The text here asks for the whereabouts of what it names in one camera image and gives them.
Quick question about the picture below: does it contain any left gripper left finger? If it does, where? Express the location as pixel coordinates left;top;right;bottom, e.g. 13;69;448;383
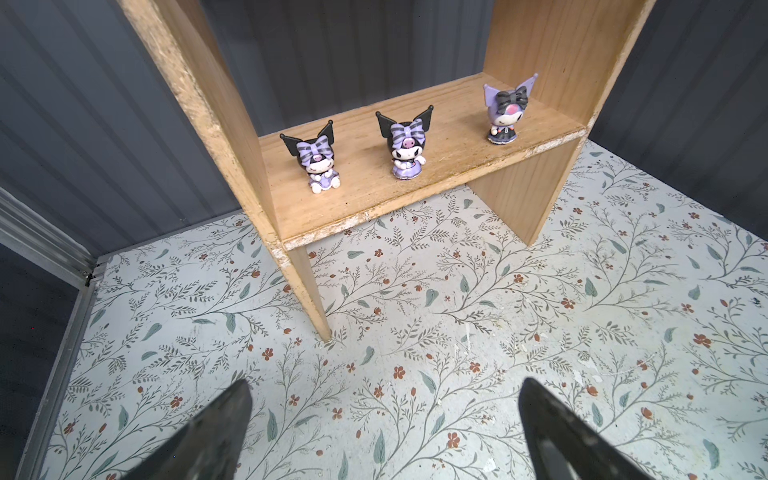
124;379;252;480

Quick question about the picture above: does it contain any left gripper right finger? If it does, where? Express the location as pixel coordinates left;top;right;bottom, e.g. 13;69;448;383
518;377;649;480

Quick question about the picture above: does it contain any black purple toy figure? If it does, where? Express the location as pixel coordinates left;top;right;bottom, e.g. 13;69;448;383
279;120;341;194
376;105;434;180

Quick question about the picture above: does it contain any light purple toy figure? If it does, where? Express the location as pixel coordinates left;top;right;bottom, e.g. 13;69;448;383
483;73;539;145

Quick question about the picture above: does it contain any wooden two-tier shelf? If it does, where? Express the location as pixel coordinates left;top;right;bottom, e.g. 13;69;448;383
120;1;653;341

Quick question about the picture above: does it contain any floral patterned table mat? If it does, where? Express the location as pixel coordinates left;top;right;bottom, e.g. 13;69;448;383
39;143;767;479

